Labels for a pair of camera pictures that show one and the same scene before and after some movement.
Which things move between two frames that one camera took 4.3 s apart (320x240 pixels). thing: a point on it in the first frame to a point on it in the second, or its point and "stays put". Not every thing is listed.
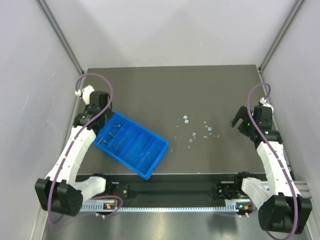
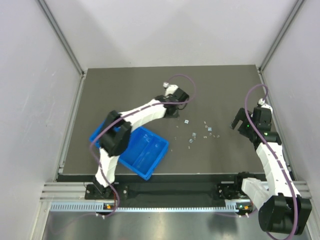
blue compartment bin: [131, 145] stays put
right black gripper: [242, 122] stays put
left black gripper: [100, 121] to [172, 112]
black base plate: [174, 190] stays put
